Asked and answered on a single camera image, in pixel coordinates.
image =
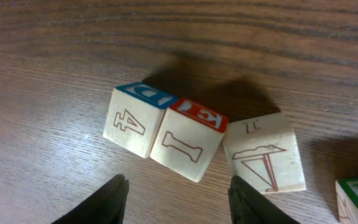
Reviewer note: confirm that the wooden block number four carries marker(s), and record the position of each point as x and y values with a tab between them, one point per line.
134	116

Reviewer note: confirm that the wooden block letter T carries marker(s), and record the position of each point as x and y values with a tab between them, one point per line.
264	152

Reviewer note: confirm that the wooden block number one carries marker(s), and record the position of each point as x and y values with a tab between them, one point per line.
188	138

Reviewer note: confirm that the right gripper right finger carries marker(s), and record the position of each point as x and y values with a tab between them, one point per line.
248	206

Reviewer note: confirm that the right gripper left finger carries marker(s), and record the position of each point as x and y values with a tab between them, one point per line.
106	205

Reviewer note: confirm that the wooden block letter N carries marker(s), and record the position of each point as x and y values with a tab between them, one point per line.
347	200

